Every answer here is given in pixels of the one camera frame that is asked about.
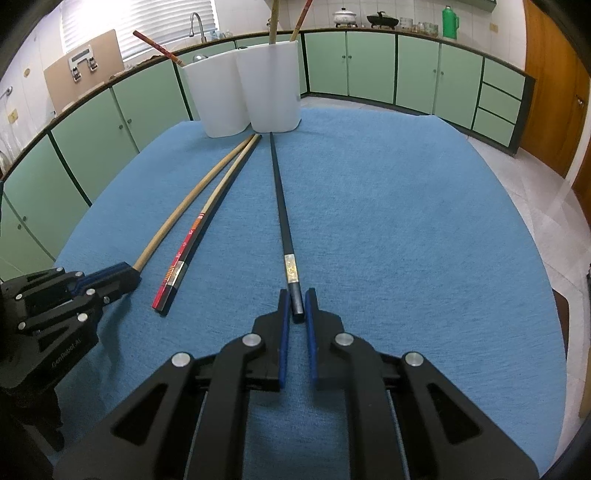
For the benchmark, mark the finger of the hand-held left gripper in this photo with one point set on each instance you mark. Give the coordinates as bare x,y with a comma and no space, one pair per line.
117,286
60,281

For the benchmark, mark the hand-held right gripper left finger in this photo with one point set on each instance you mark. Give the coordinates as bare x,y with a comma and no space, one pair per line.
284,341

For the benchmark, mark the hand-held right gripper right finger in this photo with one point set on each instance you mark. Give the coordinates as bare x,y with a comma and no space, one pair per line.
312,341

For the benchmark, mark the red patterned bamboo chopstick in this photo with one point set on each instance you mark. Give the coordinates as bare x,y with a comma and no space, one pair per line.
161,293
157,46
300,21

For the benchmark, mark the black silver-banded chopstick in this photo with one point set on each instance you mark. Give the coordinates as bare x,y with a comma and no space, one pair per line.
282,207
174,288

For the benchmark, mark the plain bamboo chopstick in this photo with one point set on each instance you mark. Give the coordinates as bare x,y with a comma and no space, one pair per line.
183,208
274,23

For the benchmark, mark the metal spoon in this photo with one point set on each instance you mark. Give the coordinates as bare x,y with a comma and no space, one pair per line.
199,58

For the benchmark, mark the white twin utensil holder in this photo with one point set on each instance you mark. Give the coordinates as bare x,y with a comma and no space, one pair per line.
268,92

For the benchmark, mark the blue table mat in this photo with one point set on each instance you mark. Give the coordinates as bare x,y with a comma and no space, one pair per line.
392,230

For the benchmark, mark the brown wooden board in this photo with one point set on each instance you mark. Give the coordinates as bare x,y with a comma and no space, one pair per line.
106,60

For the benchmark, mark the white window blind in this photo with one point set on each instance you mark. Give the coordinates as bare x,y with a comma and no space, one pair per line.
138,23

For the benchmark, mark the chrome kitchen faucet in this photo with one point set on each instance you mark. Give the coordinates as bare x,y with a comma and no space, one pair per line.
202,27

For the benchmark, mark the green base cabinets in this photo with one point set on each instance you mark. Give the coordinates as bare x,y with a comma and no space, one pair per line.
369,69

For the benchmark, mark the white lidded pot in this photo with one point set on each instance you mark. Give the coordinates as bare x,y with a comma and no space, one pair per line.
345,17

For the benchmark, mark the black wok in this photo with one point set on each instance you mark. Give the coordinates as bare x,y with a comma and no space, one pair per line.
383,21

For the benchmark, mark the clear glass jar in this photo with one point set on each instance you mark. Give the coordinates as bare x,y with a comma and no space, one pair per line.
431,28
406,24

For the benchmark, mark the green thermos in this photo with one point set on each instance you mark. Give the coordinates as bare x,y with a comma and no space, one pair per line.
449,23

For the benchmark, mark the brown wooden door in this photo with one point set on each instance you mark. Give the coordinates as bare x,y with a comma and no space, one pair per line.
554,92

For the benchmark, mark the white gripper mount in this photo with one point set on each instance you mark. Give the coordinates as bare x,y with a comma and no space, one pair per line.
83,57

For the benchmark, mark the green wall cabinets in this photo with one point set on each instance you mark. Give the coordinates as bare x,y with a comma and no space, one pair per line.
485,3

